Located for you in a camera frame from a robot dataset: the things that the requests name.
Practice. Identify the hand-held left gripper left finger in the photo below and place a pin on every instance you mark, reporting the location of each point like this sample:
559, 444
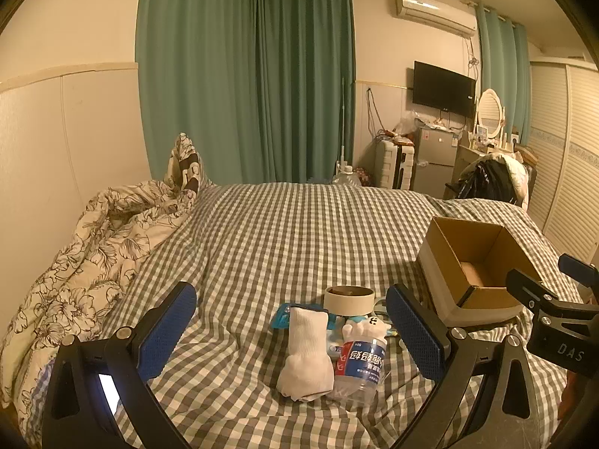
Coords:
164, 332

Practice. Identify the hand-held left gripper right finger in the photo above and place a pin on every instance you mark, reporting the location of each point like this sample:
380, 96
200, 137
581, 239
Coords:
412, 332

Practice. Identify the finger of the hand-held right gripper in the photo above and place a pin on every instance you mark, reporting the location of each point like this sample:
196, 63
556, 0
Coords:
529, 287
580, 269

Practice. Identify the small clear plastic item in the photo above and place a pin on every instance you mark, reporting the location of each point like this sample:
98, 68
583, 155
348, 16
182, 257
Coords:
380, 306

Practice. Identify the cardboard box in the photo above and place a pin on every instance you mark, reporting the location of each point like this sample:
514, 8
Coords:
486, 243

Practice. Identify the clear plastic water bottle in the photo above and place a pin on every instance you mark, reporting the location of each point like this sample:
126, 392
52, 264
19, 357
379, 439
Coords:
360, 369

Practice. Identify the beige tape roll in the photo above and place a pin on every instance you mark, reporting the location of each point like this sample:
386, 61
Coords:
348, 307

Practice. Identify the pale wipes packet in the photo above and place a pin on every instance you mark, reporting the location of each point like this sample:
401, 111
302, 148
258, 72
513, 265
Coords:
335, 348

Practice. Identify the white sock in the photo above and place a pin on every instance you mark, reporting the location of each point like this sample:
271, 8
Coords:
304, 355

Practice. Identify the blue plastic packet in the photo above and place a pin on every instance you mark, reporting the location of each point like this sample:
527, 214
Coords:
280, 318

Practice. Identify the person's right forearm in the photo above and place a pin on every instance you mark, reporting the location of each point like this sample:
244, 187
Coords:
570, 402

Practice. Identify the floral quilt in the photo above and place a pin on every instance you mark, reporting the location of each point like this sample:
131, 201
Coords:
84, 266

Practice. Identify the white quilted jacket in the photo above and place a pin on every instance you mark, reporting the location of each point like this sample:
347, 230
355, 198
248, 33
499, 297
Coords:
518, 175

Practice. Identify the black jacket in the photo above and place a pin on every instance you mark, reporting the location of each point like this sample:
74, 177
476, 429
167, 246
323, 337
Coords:
486, 180

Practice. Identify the white louvered wardrobe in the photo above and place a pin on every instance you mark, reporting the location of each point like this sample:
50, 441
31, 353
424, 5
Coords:
561, 149

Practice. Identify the wooden dressing table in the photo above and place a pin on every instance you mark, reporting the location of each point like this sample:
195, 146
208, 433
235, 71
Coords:
465, 156

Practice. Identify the checked bed sheet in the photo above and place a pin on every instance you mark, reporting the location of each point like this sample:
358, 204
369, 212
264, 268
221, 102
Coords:
281, 243

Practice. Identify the small silver fridge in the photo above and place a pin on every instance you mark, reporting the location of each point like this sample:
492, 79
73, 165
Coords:
435, 159

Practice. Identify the dark floral bag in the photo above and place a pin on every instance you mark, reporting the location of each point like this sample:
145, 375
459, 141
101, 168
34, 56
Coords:
362, 175

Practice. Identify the patterned pillow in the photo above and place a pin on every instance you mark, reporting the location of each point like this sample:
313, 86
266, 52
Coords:
185, 168

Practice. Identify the large clear water jug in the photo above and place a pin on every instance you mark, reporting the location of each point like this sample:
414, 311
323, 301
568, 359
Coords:
346, 178

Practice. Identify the white suitcase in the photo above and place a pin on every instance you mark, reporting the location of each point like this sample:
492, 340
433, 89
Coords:
393, 163

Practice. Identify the oval white vanity mirror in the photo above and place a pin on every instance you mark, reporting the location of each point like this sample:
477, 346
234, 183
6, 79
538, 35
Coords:
489, 110

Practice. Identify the clear plastic bag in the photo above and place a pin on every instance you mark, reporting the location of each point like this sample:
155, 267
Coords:
406, 125

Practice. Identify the narrow green curtain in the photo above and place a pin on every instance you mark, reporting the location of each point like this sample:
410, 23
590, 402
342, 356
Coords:
503, 70

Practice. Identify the white mop pole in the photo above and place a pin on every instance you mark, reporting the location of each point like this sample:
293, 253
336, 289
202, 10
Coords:
344, 121

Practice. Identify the wide green curtain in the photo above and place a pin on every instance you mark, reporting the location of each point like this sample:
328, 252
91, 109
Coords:
196, 70

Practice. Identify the white air conditioner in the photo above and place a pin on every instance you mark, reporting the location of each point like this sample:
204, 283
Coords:
435, 11

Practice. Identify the black wall television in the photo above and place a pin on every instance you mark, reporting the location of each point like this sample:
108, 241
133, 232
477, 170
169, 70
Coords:
442, 88

